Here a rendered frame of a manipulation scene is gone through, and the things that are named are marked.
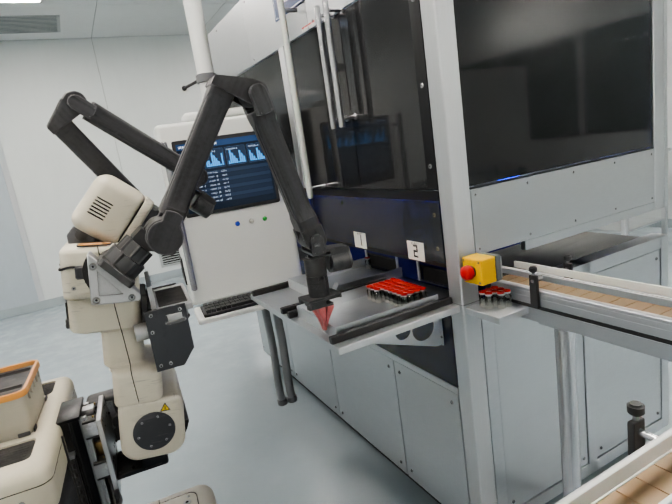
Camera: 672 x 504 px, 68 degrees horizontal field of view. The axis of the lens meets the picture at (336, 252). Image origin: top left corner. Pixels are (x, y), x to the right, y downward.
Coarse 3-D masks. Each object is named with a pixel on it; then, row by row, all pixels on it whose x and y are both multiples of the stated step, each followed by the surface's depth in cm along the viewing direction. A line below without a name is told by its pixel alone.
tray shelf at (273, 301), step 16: (288, 288) 187; (432, 288) 162; (272, 304) 171; (288, 304) 168; (288, 320) 155; (304, 320) 150; (416, 320) 137; (432, 320) 139; (320, 336) 136; (368, 336) 131; (384, 336) 132; (336, 352) 127
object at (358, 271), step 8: (360, 264) 202; (328, 272) 196; (336, 272) 197; (344, 272) 198; (352, 272) 196; (360, 272) 194; (368, 272) 192; (376, 272) 191; (384, 272) 177; (392, 272) 179; (400, 272) 180; (288, 280) 188; (296, 280) 189; (304, 280) 191; (328, 280) 190; (336, 280) 188; (344, 280) 186; (352, 280) 185; (360, 280) 173; (368, 280) 174; (296, 288) 182; (304, 288) 175; (344, 288) 170
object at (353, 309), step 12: (360, 288) 163; (336, 300) 159; (348, 300) 161; (360, 300) 160; (420, 300) 143; (432, 300) 145; (300, 312) 152; (312, 312) 156; (336, 312) 152; (348, 312) 151; (360, 312) 149; (372, 312) 148; (384, 312) 137; (396, 312) 139; (312, 324) 145; (336, 324) 142; (348, 324) 132; (360, 324) 134
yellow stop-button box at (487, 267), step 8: (472, 256) 136; (480, 256) 134; (488, 256) 133; (496, 256) 133; (464, 264) 136; (472, 264) 134; (480, 264) 131; (488, 264) 132; (496, 264) 133; (480, 272) 132; (488, 272) 132; (496, 272) 134; (464, 280) 138; (472, 280) 135; (480, 280) 132; (488, 280) 133; (496, 280) 135
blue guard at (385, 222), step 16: (320, 208) 210; (336, 208) 197; (352, 208) 186; (368, 208) 176; (384, 208) 167; (400, 208) 158; (416, 208) 151; (432, 208) 144; (336, 224) 200; (352, 224) 189; (368, 224) 178; (384, 224) 169; (400, 224) 160; (416, 224) 153; (432, 224) 146; (336, 240) 204; (352, 240) 191; (368, 240) 181; (384, 240) 171; (400, 240) 162; (416, 240) 155; (432, 240) 148; (432, 256) 149
